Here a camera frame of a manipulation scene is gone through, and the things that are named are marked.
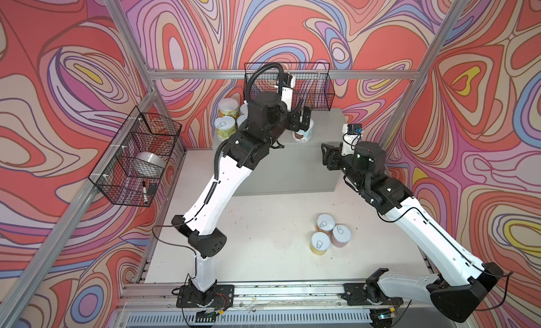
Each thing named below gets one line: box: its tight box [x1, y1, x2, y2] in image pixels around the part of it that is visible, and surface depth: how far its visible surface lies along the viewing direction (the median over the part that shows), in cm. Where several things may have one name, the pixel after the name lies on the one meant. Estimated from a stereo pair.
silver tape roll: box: [135, 151, 167, 170], surface depth 74 cm
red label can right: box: [329, 224, 352, 248], surface depth 85 cm
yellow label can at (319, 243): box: [309, 231, 331, 256], surface depth 83 cm
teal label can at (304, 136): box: [291, 118, 315, 143], surface depth 75 cm
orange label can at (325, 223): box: [315, 213, 336, 235], surface depth 88 cm
